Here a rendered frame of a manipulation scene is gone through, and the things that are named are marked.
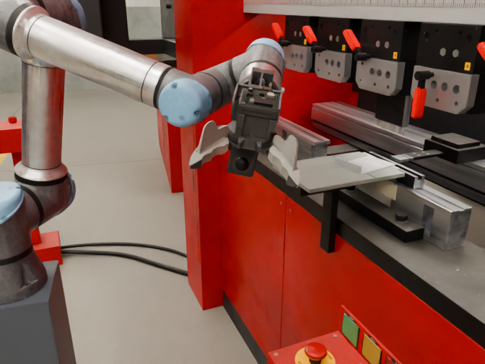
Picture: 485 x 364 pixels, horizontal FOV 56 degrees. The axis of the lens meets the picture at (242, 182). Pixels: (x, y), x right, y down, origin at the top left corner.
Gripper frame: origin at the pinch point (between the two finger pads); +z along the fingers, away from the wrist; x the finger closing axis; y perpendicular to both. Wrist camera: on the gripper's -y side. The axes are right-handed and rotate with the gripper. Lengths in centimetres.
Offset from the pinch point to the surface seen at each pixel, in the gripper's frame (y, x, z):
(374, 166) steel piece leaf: -25, 31, -43
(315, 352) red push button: -31.1, 17.9, 5.9
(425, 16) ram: 10, 31, -49
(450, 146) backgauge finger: -24, 52, -55
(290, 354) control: -35.3, 14.3, 4.9
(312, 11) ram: -6, 11, -85
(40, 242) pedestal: -167, -106, -106
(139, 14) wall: -274, -216, -663
